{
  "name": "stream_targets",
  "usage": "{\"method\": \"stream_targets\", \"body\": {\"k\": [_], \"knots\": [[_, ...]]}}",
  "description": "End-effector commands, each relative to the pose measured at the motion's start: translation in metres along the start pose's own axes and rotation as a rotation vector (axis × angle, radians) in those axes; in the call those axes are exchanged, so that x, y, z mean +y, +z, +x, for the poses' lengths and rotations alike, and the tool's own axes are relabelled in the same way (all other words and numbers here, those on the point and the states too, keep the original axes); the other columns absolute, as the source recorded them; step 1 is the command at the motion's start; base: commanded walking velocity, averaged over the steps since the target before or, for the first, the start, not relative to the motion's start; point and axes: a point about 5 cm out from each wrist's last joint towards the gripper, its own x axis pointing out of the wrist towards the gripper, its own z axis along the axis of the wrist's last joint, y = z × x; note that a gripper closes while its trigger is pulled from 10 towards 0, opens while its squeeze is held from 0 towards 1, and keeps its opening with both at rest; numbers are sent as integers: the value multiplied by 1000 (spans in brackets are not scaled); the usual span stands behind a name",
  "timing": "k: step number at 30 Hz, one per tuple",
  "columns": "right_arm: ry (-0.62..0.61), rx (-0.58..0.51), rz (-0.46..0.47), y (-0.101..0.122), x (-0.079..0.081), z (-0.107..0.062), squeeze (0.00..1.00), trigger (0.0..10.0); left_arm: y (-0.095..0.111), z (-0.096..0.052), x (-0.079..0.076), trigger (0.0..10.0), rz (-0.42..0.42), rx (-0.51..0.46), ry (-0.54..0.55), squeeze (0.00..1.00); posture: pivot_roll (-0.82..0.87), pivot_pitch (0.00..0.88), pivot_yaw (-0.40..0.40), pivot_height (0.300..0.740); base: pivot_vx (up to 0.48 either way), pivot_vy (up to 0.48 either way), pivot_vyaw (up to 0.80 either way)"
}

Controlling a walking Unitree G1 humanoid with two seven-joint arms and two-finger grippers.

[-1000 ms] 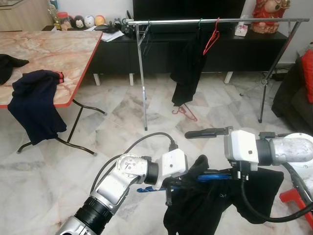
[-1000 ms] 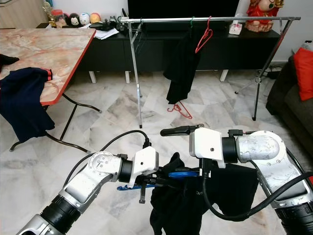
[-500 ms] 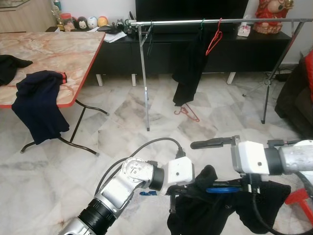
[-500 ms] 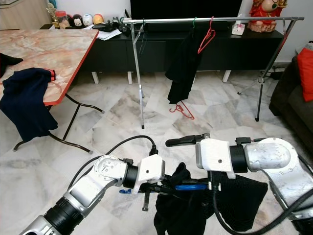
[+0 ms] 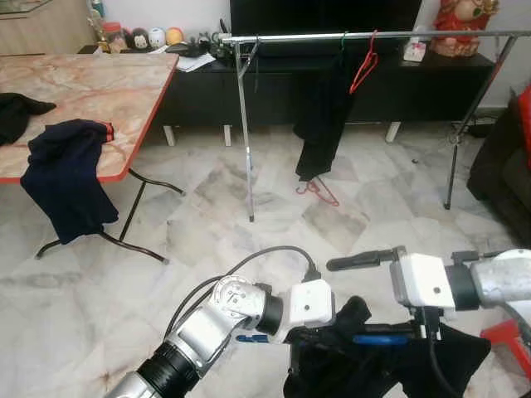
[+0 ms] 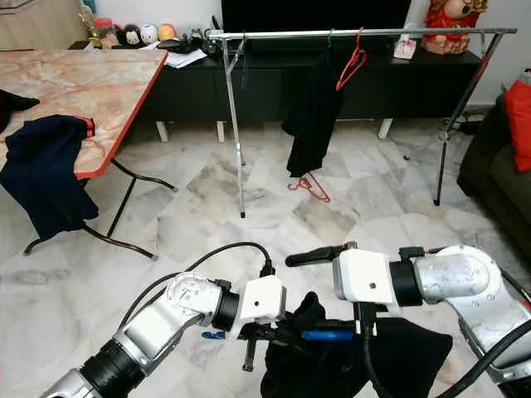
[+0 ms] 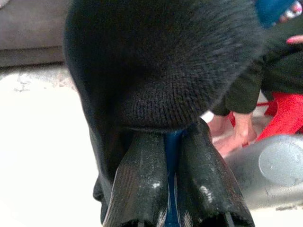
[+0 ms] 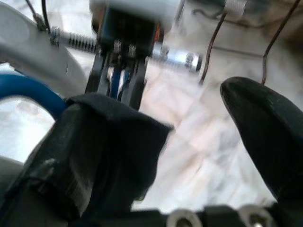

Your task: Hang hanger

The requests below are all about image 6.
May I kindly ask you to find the red laughing buddha statue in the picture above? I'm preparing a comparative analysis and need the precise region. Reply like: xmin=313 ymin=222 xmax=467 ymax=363
xmin=421 ymin=0 xmax=487 ymax=56

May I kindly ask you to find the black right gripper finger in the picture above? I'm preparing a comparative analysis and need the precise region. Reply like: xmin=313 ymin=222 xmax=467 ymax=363
xmin=285 ymin=245 xmax=325 ymax=269

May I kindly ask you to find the black flat garment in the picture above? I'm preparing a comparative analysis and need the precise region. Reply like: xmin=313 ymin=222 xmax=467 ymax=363
xmin=0 ymin=90 xmax=41 ymax=133

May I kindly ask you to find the black pouch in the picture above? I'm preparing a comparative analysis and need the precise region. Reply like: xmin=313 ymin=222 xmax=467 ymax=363
xmin=158 ymin=37 xmax=202 ymax=53

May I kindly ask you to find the white round plush toy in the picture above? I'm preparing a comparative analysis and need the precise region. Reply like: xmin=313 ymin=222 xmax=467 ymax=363
xmin=139 ymin=23 xmax=159 ymax=45

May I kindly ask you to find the gold blue trophy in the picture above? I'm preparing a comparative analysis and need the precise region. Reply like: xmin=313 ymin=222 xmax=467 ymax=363
xmin=80 ymin=0 xmax=99 ymax=39

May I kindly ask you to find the black printed t-shirt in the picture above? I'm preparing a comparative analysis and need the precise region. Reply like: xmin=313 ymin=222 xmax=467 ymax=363
xmin=282 ymin=46 xmax=346 ymax=178

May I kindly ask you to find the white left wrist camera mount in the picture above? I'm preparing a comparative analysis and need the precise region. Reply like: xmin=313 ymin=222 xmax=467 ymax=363
xmin=232 ymin=275 xmax=288 ymax=342

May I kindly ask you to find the red plastic hanger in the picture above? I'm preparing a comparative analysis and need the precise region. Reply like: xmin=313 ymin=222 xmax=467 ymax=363
xmin=336 ymin=29 xmax=368 ymax=93
xmin=288 ymin=174 xmax=332 ymax=203

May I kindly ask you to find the navy t-shirt red collar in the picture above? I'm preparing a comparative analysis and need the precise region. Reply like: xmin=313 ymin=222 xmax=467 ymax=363
xmin=0 ymin=114 xmax=97 ymax=244

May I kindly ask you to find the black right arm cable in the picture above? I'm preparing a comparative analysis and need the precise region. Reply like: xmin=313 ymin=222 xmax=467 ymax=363
xmin=357 ymin=303 xmax=531 ymax=398

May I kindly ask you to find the silver metal clothes rack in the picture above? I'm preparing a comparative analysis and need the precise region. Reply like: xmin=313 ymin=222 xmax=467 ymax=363
xmin=206 ymin=27 xmax=518 ymax=220

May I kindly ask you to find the black television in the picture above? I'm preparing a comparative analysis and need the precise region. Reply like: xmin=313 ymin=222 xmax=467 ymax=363
xmin=220 ymin=0 xmax=414 ymax=36

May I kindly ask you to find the brown round plush toy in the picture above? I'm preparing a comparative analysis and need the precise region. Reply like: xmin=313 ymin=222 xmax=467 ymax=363
xmin=120 ymin=25 xmax=142 ymax=47

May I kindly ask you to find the red lid jar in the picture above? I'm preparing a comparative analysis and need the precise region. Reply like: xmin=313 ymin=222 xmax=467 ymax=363
xmin=93 ymin=18 xmax=118 ymax=50

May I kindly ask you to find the dark brown fabric sofa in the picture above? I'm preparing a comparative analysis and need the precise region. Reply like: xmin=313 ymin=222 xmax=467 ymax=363
xmin=456 ymin=91 xmax=531 ymax=260

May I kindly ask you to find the blue plastic hanger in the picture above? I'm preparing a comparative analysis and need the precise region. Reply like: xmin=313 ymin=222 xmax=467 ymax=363
xmin=201 ymin=329 xmax=358 ymax=343

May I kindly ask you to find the white pink small package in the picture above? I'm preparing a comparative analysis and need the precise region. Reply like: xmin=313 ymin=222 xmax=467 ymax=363
xmin=392 ymin=37 xmax=417 ymax=61

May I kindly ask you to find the light wooden sideboard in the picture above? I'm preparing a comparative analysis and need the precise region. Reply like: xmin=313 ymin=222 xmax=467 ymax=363
xmin=0 ymin=0 xmax=88 ymax=51

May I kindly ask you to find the black tv cabinet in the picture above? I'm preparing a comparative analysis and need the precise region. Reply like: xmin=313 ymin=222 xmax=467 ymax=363
xmin=66 ymin=40 xmax=485 ymax=143

